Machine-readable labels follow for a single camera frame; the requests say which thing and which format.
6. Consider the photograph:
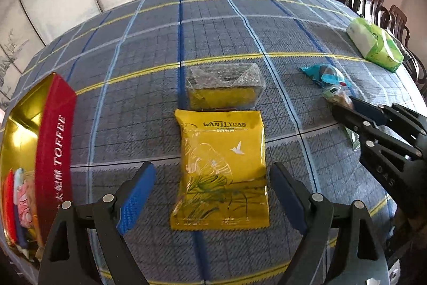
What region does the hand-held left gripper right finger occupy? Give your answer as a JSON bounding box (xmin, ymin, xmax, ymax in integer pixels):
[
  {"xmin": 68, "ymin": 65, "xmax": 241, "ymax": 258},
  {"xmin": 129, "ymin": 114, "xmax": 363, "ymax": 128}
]
[{"xmin": 270, "ymin": 161, "xmax": 389, "ymax": 285}]

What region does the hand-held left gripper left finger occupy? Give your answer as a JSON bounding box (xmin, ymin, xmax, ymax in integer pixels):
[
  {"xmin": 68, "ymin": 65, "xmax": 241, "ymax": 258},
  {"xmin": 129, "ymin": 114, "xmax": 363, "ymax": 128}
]
[{"xmin": 38, "ymin": 161, "xmax": 157, "ymax": 285}]

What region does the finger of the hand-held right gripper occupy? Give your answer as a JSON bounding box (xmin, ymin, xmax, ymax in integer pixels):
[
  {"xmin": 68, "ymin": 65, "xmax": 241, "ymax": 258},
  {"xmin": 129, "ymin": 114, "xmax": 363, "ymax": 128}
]
[
  {"xmin": 332, "ymin": 105, "xmax": 424, "ymax": 159},
  {"xmin": 350, "ymin": 97, "xmax": 427, "ymax": 139}
]

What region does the small clear snack packet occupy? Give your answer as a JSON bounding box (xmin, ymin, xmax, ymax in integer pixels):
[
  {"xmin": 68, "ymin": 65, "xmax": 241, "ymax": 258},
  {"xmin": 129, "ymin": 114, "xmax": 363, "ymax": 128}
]
[{"xmin": 322, "ymin": 85, "xmax": 354, "ymax": 110}]

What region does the yellow snack packet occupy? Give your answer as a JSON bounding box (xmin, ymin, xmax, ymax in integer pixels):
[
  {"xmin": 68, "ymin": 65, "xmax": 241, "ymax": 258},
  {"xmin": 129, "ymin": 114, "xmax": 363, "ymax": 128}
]
[{"xmin": 169, "ymin": 109, "xmax": 270, "ymax": 231}]

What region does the red and gold tin box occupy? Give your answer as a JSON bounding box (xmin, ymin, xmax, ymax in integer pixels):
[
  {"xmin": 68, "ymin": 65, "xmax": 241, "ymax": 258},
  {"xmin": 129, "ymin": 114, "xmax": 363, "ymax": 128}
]
[{"xmin": 0, "ymin": 72, "xmax": 78, "ymax": 269}]

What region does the pale snack packet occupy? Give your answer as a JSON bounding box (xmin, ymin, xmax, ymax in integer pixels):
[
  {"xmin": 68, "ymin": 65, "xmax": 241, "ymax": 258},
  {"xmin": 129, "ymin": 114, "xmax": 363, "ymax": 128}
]
[{"xmin": 13, "ymin": 167, "xmax": 26, "ymax": 205}]

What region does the blue snack packet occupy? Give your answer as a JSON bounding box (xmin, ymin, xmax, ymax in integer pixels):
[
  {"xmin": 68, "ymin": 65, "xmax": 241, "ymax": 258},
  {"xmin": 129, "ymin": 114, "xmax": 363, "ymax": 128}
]
[{"xmin": 15, "ymin": 221, "xmax": 29, "ymax": 249}]

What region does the red snack packet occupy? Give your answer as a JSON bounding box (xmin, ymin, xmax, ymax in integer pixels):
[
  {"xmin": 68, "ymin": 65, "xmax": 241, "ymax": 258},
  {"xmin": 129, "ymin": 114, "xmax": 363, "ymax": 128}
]
[{"xmin": 3, "ymin": 168, "xmax": 19, "ymax": 244}]

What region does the green snack packet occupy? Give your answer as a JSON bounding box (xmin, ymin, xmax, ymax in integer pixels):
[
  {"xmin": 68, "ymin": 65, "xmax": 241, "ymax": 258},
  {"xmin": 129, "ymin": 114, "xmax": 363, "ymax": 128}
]
[{"xmin": 345, "ymin": 126, "xmax": 362, "ymax": 150}]

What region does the teal snack packet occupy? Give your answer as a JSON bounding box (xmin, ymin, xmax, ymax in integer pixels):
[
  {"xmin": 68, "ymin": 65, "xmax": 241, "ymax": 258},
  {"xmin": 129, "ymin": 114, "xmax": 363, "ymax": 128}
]
[{"xmin": 298, "ymin": 64, "xmax": 351, "ymax": 88}]

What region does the green tissue pack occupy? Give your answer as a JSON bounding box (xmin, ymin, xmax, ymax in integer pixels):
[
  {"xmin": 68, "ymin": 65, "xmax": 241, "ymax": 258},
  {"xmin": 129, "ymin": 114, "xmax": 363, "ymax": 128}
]
[{"xmin": 346, "ymin": 17, "xmax": 405, "ymax": 73}]

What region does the pink patterned snack packet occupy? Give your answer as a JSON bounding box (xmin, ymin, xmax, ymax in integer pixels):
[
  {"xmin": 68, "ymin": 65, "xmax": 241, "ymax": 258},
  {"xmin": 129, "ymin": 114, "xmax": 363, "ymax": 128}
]
[{"xmin": 15, "ymin": 171, "xmax": 40, "ymax": 239}]

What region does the clear wrapped yellow sponge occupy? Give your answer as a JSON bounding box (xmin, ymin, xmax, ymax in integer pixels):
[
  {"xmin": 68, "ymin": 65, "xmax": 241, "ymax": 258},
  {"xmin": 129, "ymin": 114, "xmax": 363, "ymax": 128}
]
[{"xmin": 185, "ymin": 63, "xmax": 266, "ymax": 111}]

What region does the blue plaid tablecloth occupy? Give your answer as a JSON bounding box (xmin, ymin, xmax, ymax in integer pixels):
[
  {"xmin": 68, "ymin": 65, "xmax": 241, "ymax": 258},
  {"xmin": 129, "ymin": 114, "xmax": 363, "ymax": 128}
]
[{"xmin": 0, "ymin": 0, "xmax": 427, "ymax": 285}]

